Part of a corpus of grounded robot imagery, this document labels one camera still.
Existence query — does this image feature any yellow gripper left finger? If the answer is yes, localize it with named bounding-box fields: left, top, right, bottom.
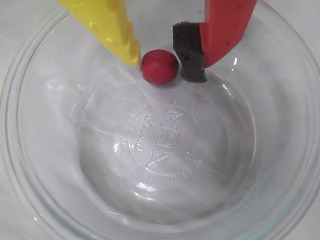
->
left=58, top=0, right=142, bottom=68

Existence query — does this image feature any gripper red right finger foam pad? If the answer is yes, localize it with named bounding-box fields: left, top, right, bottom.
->
left=172, top=0, right=259, bottom=84

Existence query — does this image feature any red ball pill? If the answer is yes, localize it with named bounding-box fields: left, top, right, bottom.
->
left=140, top=49, right=180, bottom=87

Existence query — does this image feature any glass bowl with embossed logo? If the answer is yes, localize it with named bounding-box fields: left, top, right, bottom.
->
left=0, top=0, right=320, bottom=240

